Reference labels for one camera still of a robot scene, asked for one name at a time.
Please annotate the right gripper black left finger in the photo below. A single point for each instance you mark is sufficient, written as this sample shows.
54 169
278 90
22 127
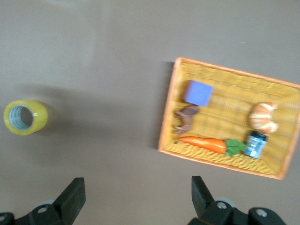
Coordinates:
68 199

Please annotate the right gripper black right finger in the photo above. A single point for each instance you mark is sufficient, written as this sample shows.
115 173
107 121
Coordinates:
204 199

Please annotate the yellow packing tape roll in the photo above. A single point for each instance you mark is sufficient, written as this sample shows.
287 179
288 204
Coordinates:
38 117

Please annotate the orange wicker basket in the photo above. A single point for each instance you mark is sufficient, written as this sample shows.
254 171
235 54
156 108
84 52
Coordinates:
234 164

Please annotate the orange toy carrot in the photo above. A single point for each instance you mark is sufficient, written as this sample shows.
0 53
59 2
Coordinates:
206 143

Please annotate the small blue labelled jar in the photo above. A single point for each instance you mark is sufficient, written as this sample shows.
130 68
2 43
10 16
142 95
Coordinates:
255 145

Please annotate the brown toy lion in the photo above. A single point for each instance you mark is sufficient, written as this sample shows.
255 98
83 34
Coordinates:
187 119

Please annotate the toy croissant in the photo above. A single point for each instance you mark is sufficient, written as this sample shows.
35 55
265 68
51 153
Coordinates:
261 117

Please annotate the purple foam cube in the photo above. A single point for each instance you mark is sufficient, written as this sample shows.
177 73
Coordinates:
199 93

